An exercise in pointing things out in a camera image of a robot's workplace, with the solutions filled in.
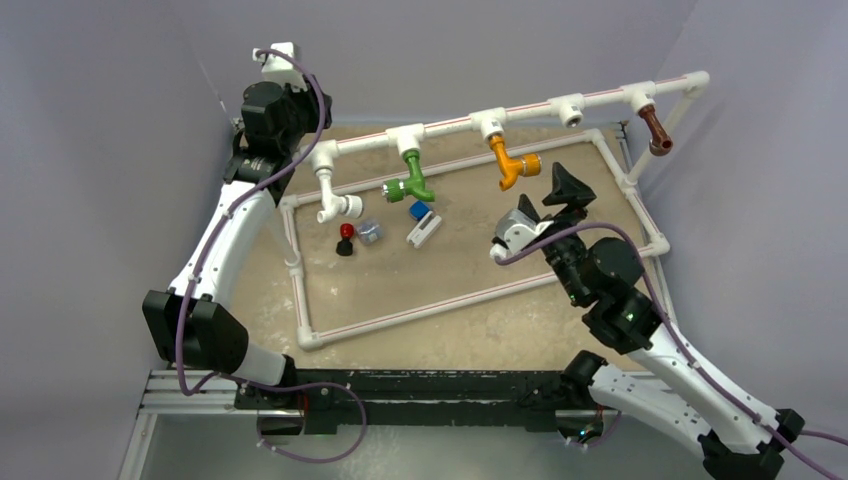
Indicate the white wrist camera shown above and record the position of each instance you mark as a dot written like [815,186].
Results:
[514,232]
[280,71]

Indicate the orange plastic faucet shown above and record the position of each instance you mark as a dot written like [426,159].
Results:
[512,168]

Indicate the white plastic faucet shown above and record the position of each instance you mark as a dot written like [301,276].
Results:
[332,204]

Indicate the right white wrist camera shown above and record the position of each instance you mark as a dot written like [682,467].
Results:
[514,232]

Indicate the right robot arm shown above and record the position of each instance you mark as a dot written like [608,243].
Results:
[732,433]

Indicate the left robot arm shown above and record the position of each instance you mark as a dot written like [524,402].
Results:
[189,321]

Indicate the brown plastic faucet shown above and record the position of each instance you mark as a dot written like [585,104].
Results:
[660,143]

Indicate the green plastic faucet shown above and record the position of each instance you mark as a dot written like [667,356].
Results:
[414,185]

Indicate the blue small block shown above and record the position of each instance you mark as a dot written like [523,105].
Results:
[418,210]

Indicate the red and black knob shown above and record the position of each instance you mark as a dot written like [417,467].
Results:
[344,247]

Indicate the white plastic clip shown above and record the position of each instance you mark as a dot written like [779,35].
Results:
[424,230]

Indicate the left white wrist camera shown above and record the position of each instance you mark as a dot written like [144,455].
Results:
[280,71]

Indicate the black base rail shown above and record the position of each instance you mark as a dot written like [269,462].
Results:
[537,401]

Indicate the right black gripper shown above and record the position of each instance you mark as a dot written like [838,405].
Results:
[569,192]

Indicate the clear plastic small box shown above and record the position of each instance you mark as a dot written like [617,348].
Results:
[369,231]

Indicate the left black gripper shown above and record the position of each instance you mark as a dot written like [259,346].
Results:
[310,100]

